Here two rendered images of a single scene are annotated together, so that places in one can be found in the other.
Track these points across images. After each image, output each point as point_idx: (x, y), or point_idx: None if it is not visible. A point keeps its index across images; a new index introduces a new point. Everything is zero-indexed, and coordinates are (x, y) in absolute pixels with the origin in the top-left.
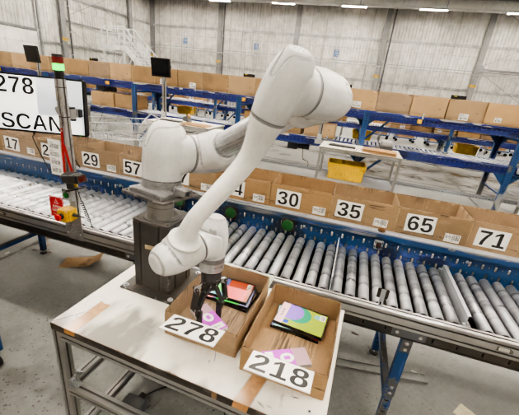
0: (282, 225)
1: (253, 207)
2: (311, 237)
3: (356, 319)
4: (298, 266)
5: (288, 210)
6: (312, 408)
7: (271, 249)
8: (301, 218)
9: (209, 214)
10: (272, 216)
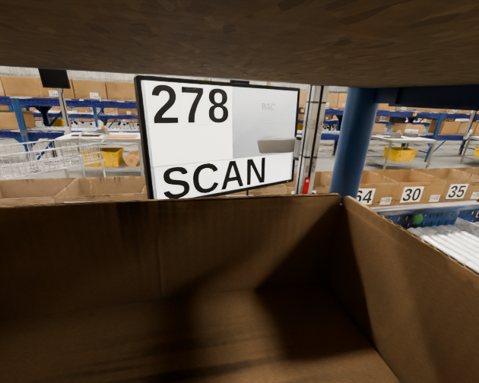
0: (415, 220)
1: (388, 211)
2: (429, 223)
3: None
4: None
5: (411, 204)
6: None
7: (448, 248)
8: (429, 209)
9: None
10: (399, 215)
